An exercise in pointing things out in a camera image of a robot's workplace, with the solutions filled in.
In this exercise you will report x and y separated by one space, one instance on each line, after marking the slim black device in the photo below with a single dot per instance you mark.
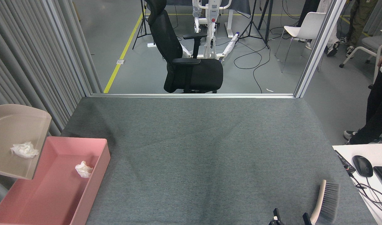
344 161

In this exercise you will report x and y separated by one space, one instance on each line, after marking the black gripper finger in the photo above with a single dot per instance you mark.
276 222
308 220

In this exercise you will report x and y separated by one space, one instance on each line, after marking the desk with dark cloth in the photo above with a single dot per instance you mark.
240 6

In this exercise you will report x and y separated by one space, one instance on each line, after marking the grey chair white frame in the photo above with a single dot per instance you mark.
370 42

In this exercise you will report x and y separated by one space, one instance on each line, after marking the black tripod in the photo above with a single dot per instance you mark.
255 15
144 22

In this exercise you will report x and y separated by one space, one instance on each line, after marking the person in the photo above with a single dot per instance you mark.
362 18
376 106
333 48

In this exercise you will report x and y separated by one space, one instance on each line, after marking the white power strip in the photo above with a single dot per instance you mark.
151 45

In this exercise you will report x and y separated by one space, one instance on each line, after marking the black office chair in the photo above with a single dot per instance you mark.
194 75

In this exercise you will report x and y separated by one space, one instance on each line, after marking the beige plastic dustpan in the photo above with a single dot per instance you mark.
16 125

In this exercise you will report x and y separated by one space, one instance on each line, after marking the grey floor outlet plate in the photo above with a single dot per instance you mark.
120 62

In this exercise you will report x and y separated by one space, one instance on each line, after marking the white paper ball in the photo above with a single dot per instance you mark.
83 169
24 150

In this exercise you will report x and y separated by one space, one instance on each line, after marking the silver frame rail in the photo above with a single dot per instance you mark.
194 95

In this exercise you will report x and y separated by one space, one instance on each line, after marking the white side table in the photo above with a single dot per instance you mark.
378 150

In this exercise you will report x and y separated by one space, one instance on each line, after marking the white stand on wheels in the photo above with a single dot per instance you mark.
213 18

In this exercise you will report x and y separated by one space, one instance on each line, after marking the pink plastic bin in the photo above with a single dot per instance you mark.
53 193

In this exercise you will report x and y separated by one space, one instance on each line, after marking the black computer mouse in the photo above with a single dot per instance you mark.
362 166

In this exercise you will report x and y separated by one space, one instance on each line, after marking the beige hand brush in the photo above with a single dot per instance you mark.
329 197

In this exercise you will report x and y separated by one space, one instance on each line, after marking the white plastic chair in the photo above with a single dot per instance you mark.
295 31

